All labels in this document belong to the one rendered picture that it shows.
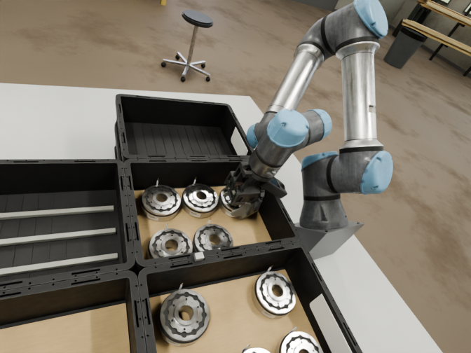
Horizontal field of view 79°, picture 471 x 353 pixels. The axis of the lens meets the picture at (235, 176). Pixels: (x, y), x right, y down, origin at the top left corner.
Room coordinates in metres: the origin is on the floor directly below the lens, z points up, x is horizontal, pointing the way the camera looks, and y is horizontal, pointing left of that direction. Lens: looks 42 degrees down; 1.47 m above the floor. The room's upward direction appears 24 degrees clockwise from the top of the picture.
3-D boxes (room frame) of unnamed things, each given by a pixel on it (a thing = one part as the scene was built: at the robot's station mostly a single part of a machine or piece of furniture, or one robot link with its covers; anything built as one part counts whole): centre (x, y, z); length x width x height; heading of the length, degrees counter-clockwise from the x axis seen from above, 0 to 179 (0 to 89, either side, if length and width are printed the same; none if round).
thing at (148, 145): (0.73, 0.21, 0.87); 0.40 x 0.30 x 0.11; 126
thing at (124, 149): (0.73, 0.21, 0.92); 0.40 x 0.30 x 0.02; 126
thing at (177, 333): (0.24, -0.02, 0.86); 0.10 x 0.10 x 0.01
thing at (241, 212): (0.53, -0.05, 0.88); 0.06 x 0.03 x 0.09; 127
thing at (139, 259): (0.49, 0.03, 0.92); 0.40 x 0.30 x 0.02; 126
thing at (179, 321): (0.24, -0.02, 0.86); 0.05 x 0.05 x 0.01
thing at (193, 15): (2.90, 0.99, 0.29); 0.54 x 0.52 x 0.57; 31
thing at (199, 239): (0.43, -0.02, 0.86); 0.10 x 0.10 x 0.01
